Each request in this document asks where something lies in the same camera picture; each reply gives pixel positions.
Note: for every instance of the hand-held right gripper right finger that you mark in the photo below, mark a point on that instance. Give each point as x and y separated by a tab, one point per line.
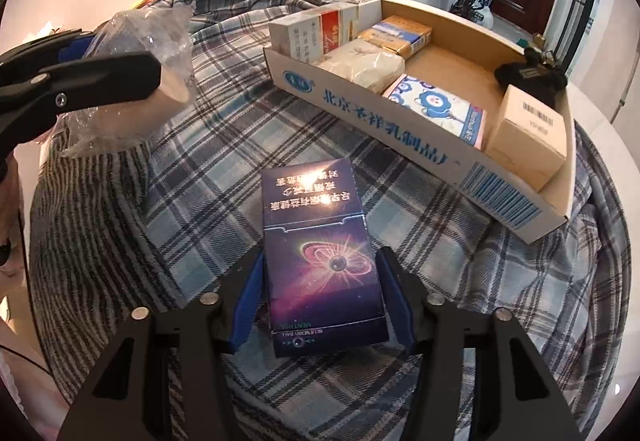
397	301

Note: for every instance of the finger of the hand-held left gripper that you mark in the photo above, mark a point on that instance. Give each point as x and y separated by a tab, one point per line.
70	48
100	81

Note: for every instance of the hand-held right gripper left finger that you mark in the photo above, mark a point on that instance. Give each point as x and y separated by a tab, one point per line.
245	301

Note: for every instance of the plastic-wrapped pastry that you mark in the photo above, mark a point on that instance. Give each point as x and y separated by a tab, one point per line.
125	121

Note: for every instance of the purple galaxy print box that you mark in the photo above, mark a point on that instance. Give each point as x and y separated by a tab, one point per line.
320	271

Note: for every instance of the shallow cardboard tray box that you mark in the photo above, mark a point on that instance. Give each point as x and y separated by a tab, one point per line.
380	118

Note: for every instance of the blue and pink tissue pack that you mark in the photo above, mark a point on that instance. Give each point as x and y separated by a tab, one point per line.
430	108

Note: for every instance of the small white barcode box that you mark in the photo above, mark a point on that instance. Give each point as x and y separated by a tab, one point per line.
520	146

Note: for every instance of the red and white box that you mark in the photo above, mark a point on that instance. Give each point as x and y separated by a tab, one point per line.
305	38

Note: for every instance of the white tissue pack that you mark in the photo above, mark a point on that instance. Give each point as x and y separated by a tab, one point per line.
360	63

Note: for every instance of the black hair accessory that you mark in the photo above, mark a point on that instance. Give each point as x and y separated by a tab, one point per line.
535	81

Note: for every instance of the yellow tissue pack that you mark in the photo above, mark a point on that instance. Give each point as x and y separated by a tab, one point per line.
395	38

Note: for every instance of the blue plaid shirt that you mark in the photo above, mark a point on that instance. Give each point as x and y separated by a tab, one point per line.
200	191

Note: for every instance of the grey striped cloth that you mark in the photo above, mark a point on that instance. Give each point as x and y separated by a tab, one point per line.
90	231

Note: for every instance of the white plastic bag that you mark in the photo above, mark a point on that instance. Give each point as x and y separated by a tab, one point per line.
485	16

